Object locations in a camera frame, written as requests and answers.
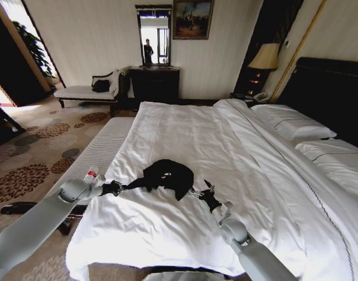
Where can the black bag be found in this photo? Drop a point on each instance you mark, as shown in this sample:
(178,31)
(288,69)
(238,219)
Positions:
(100,84)

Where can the dark wooden furniture piece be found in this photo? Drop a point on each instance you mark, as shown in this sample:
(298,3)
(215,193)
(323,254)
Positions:
(3,126)

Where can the green potted plant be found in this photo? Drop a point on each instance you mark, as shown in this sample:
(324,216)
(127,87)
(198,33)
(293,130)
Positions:
(35,49)

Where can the table lamp with cream shade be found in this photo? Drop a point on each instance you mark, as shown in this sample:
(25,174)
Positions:
(265,57)

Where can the dark wooden dresser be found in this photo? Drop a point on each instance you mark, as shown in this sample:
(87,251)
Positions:
(154,85)

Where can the dark wooden nightstand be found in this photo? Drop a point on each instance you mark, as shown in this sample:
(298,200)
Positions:
(240,98)

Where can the dark wooden headboard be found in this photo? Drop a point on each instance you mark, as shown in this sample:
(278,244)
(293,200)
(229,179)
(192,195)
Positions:
(331,87)

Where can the black slippers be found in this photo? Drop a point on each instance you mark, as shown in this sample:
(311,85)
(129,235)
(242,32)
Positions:
(16,208)

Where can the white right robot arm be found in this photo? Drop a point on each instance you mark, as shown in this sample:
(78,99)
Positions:
(255,257)

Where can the black garment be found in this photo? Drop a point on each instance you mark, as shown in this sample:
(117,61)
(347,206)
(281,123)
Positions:
(170,175)

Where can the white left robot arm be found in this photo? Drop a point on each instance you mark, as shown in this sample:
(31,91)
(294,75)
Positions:
(35,216)

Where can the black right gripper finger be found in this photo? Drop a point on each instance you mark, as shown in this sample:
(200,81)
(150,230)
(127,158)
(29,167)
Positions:
(209,185)
(196,193)

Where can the white desk telephone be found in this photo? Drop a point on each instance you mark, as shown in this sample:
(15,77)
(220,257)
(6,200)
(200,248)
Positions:
(261,96)

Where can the person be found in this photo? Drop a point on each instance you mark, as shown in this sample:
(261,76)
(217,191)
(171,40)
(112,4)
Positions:
(148,51)

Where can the white cloth on chaise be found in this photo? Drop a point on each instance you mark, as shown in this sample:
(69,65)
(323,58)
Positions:
(115,82)

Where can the framed painting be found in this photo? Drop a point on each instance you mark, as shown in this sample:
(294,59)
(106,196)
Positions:
(193,19)

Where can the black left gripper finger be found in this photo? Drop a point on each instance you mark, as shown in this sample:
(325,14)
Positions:
(125,189)
(125,185)

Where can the white duvet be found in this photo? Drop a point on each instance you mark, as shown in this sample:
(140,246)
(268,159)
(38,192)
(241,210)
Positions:
(196,137)

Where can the white robot front shell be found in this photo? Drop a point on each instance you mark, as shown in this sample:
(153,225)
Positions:
(179,277)

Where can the white pillow with dark piping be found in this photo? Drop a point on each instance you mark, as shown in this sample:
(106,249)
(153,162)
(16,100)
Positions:
(293,121)
(337,159)

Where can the dark framed wall mirror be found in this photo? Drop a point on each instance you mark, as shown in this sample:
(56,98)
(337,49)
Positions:
(155,35)

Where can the white striped bed bench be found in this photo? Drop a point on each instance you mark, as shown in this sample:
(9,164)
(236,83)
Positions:
(97,146)

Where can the white upholstered chaise lounge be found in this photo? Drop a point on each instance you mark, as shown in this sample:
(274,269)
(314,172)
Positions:
(85,93)

